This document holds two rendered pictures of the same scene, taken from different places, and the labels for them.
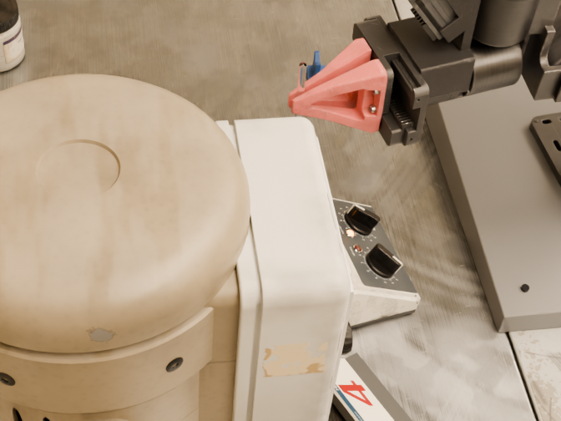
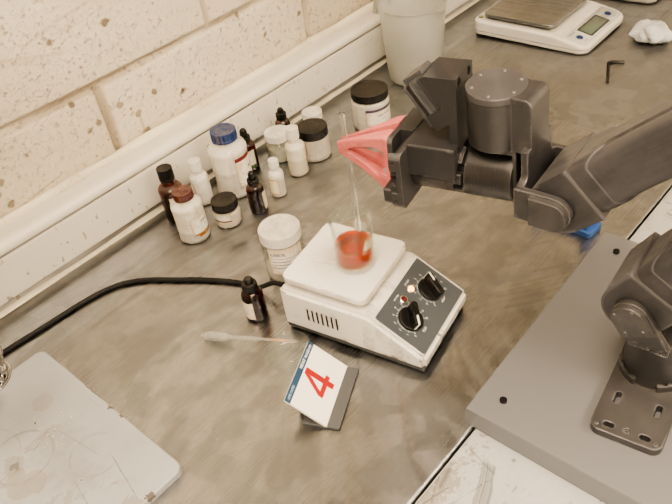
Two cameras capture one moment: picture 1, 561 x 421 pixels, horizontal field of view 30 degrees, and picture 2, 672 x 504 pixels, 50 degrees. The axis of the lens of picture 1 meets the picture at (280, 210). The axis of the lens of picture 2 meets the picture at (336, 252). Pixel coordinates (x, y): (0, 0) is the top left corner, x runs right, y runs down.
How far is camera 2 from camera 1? 66 cm
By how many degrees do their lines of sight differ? 42
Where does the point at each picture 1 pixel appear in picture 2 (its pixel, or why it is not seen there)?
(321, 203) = not seen: outside the picture
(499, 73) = (487, 180)
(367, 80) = (374, 140)
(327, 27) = not seen: hidden behind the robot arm
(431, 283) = (459, 364)
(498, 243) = (521, 361)
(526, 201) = (578, 348)
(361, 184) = (491, 282)
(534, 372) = (459, 464)
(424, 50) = (427, 134)
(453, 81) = (438, 166)
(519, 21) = (487, 128)
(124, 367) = not seen: outside the picture
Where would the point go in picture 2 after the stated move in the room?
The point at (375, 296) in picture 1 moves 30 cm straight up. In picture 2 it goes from (380, 331) to (354, 104)
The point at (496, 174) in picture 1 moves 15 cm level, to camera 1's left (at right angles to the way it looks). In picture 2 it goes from (576, 318) to (484, 257)
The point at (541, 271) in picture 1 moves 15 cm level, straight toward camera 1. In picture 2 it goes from (530, 399) to (398, 437)
